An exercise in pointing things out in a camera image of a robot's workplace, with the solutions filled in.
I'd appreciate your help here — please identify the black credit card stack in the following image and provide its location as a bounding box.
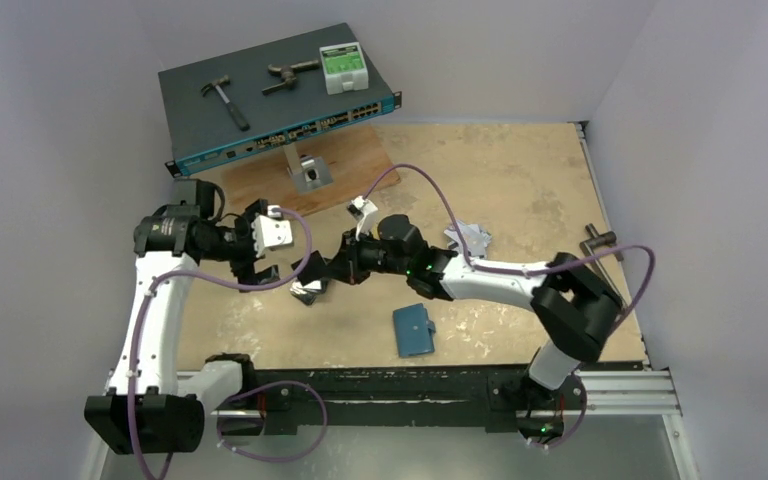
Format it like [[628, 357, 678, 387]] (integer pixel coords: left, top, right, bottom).
[[290, 279, 329, 306]]

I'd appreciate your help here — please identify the blue card holder wallet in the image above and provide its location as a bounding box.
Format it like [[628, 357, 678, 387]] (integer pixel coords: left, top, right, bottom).
[[392, 303, 436, 358]]

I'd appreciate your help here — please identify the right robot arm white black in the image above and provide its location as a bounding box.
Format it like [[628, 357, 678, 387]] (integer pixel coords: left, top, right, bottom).
[[295, 214, 623, 407]]

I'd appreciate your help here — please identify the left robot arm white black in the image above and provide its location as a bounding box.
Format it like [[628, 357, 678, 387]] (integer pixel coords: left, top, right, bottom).
[[84, 179, 293, 455]]

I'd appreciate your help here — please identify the wooden board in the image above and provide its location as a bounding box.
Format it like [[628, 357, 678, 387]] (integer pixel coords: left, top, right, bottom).
[[218, 126, 400, 215]]

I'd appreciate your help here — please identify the small hammer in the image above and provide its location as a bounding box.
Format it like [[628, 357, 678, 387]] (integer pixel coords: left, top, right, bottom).
[[200, 75, 250, 132]]

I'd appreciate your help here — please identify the white green electrical module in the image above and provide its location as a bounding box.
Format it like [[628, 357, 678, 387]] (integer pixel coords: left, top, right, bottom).
[[319, 42, 370, 95]]

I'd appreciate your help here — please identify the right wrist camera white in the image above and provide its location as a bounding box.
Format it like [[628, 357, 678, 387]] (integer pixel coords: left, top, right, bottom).
[[347, 196, 379, 240]]

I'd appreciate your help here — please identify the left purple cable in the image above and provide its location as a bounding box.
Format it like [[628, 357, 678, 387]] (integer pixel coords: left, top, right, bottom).
[[125, 206, 314, 480]]

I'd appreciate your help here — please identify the metal stand bracket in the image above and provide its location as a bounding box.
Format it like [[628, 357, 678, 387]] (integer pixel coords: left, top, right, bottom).
[[283, 143, 333, 194]]

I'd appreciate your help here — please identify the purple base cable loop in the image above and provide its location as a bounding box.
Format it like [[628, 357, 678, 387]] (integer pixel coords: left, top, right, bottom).
[[215, 380, 330, 465]]

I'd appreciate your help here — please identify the network switch grey teal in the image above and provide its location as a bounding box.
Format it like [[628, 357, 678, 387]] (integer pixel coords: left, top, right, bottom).
[[158, 23, 402, 178]]

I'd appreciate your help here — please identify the bronze door handle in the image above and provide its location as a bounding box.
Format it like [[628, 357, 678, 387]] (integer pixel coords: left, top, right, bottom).
[[261, 60, 321, 96]]

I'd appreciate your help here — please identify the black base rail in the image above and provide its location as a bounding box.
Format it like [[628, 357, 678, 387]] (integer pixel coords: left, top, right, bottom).
[[214, 362, 587, 439]]

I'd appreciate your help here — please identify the metal door lever handle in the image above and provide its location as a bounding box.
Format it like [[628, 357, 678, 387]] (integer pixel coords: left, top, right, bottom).
[[579, 223, 620, 293]]

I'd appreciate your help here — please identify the aluminium frame rail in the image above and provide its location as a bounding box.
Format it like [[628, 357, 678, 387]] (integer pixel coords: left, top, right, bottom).
[[92, 370, 697, 480]]

